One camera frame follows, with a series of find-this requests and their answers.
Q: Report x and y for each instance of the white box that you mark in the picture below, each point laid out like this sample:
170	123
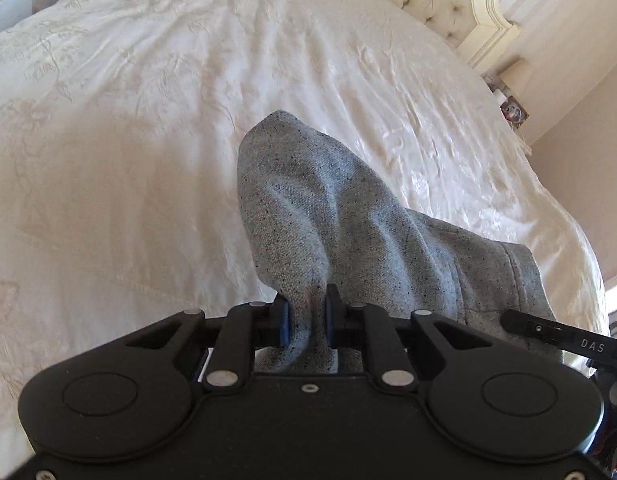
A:
498	97

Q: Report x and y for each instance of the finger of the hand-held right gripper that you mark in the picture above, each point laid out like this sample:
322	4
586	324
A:
588	344

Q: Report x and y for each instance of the white nightstand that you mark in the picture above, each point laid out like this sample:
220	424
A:
524	141

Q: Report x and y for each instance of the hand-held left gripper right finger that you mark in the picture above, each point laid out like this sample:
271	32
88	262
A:
331	325

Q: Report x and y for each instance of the wooden photo frame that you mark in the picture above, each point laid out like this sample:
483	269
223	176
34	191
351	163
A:
515	111

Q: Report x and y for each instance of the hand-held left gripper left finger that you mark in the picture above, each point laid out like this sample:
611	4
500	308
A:
284	325

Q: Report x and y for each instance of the cream table lamp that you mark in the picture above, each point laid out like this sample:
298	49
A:
514	71

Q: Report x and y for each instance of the grey speckled pants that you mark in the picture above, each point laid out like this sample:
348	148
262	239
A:
313	210

